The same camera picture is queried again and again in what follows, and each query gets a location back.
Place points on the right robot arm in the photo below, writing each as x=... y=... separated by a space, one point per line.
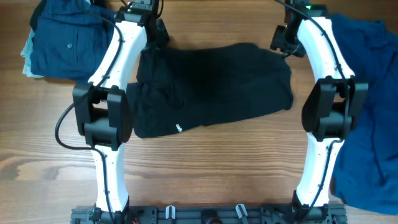
x=331 y=110

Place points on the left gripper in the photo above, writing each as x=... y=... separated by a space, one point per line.
x=160 y=34

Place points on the black t-shirt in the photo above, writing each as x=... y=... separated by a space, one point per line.
x=177 y=90

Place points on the blue t-shirt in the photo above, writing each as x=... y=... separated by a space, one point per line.
x=365 y=171

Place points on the folded dark blue shirt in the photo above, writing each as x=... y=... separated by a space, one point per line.
x=70 y=39

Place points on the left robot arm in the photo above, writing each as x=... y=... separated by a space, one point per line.
x=102 y=112

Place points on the folded light grey garment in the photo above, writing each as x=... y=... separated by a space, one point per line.
x=25 y=53

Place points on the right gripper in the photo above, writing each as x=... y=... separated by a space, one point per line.
x=280 y=42

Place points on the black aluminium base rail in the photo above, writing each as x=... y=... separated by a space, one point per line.
x=264 y=214

